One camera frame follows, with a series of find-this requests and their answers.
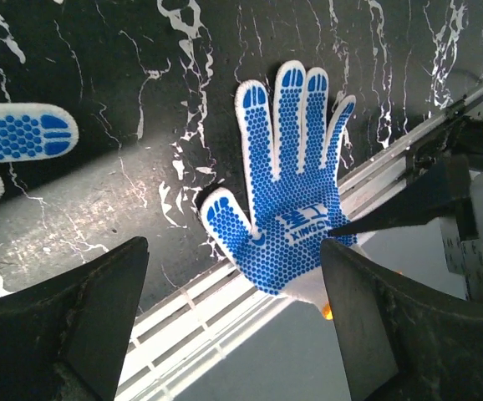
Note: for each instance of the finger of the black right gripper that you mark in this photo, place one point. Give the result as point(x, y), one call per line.
point(443, 191)

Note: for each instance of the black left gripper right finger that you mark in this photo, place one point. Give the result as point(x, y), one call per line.
point(399, 339)

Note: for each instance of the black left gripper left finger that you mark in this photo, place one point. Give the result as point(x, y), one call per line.
point(66, 338)

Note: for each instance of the blue dotted white glove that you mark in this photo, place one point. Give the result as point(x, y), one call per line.
point(291, 146)

